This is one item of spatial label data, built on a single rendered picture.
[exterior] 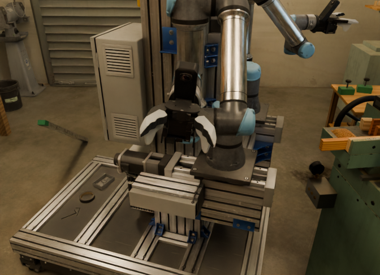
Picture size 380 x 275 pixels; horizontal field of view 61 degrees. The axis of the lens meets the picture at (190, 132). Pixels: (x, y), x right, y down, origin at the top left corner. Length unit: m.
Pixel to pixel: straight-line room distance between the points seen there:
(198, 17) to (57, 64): 3.65
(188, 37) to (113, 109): 0.55
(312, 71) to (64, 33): 3.10
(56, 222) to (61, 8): 2.90
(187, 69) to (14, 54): 3.83
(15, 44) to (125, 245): 3.09
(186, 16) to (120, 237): 1.22
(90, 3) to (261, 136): 3.03
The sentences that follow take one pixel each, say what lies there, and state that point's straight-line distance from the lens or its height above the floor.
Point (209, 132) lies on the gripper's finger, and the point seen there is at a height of 1.23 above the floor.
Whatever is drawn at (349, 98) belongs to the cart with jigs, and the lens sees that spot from 2.84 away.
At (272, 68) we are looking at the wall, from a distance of 4.31.
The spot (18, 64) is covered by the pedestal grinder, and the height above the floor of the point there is 0.38.
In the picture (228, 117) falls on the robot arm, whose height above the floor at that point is 1.14.
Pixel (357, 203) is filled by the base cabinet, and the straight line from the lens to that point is 1.44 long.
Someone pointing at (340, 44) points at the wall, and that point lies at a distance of 4.46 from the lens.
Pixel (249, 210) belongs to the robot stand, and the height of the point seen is 0.65.
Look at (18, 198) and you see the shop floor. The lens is 2.65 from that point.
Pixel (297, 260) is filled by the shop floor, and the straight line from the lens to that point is 2.07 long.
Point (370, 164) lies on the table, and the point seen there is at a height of 0.85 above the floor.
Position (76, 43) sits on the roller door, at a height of 0.55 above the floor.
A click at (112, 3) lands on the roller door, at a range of 4.16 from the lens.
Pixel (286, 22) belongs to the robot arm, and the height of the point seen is 1.25.
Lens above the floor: 1.52
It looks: 29 degrees down
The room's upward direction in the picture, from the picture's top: straight up
